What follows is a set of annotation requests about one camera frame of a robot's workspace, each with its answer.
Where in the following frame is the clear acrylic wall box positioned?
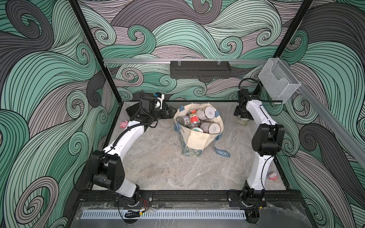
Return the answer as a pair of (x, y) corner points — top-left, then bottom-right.
(258, 58), (301, 104)

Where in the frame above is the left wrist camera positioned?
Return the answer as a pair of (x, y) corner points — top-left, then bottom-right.
(153, 92), (165, 109)

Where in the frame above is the green label seed jar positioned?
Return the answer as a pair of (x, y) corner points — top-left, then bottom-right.
(237, 117), (250, 127)

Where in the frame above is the teal label seed jar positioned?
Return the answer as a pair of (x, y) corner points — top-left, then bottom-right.
(192, 127), (204, 133)

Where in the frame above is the black hard case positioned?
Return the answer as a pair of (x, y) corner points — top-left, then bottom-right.
(126, 102), (150, 123)

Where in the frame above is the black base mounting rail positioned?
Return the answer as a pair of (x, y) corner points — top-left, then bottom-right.
(78, 190), (304, 208)

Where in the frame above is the red label seed jar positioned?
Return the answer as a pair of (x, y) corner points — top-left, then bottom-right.
(189, 110), (200, 124)

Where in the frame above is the white slotted cable duct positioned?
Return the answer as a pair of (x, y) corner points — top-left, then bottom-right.
(80, 209), (246, 220)

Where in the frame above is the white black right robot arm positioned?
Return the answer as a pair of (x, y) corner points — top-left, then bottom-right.
(234, 88), (285, 200)

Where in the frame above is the pink red small toy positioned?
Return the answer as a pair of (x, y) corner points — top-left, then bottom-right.
(268, 172), (278, 181)

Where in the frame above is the aluminium wall rail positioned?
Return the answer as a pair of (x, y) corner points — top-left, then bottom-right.
(103, 58), (269, 66)

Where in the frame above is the black perforated wall shelf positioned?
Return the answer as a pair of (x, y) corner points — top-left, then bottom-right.
(170, 60), (232, 82)

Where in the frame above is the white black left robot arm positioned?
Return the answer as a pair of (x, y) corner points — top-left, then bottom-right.
(91, 103), (177, 200)

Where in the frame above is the beige canvas tote bag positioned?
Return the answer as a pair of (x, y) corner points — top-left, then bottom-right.
(174, 103), (224, 157)

